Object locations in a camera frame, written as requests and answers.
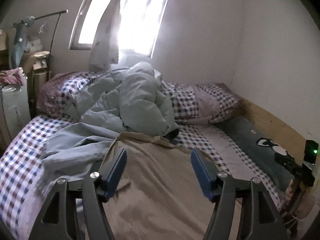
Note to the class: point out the plaid pillow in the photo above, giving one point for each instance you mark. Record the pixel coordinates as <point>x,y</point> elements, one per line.
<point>58,93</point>

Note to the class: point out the black clothes rack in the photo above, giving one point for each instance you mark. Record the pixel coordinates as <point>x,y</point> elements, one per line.
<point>59,14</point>

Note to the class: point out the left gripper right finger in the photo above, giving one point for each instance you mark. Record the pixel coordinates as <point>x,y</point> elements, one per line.
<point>244,203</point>

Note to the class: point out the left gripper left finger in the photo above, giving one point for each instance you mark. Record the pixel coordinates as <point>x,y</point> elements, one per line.
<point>58,217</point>

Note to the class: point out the stacked cardboard boxes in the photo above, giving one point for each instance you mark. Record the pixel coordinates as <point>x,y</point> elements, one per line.
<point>33,63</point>

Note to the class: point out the plaid folded quilt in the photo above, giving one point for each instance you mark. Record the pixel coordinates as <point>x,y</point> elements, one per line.
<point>202,104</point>

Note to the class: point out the wooden headboard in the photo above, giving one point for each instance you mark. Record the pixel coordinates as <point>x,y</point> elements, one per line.
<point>275,129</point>

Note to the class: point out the tan khaki garment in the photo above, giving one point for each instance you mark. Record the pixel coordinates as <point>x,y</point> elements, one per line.
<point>158,196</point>

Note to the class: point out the teal plush toy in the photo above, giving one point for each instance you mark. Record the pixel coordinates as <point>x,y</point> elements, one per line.
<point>20,40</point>

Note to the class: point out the light blue grey garment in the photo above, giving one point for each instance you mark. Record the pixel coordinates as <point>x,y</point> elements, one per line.
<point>70,153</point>

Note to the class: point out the window with curtain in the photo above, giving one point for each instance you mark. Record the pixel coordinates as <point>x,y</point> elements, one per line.
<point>113,30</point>

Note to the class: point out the pink cloth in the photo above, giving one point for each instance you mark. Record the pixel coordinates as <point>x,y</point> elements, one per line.
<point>12,77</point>

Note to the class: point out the dark teal penguin pillow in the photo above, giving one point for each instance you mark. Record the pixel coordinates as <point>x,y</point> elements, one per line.
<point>258,147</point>

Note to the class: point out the plaid checkered bed sheet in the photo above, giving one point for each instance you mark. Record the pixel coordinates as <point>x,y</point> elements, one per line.
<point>21,164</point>

